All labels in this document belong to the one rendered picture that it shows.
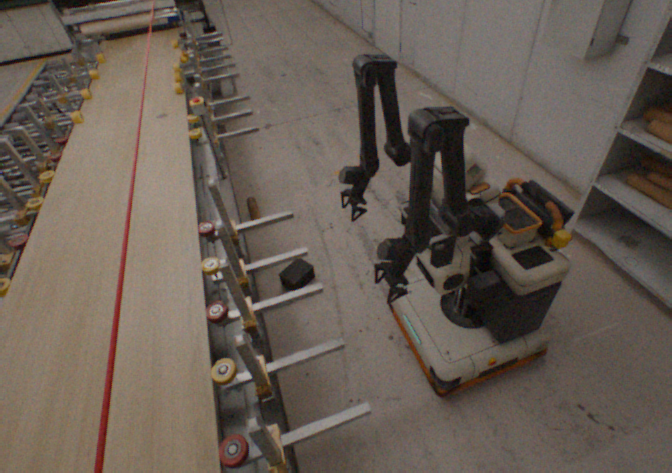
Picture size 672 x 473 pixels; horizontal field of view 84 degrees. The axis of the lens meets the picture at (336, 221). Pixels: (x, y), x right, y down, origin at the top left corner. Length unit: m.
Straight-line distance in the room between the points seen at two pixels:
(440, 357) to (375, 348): 0.47
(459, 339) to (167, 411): 1.37
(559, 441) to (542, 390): 0.24
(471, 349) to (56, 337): 1.79
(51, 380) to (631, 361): 2.68
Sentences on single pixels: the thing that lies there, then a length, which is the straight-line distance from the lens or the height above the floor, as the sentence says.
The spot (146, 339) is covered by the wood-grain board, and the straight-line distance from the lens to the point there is 1.58.
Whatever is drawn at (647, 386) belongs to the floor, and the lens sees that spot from 2.65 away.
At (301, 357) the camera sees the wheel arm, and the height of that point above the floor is 0.82.
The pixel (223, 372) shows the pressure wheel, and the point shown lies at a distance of 1.38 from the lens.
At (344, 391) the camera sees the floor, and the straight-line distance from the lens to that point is 2.25.
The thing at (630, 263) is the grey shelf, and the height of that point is 0.14.
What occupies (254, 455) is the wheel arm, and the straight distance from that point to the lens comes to 1.34.
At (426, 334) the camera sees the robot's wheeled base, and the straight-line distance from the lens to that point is 2.09.
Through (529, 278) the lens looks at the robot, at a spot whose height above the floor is 0.80.
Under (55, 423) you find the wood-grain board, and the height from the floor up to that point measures 0.90.
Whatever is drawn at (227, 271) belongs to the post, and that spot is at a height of 1.15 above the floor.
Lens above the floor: 2.07
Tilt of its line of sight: 42 degrees down
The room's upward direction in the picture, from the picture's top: 7 degrees counter-clockwise
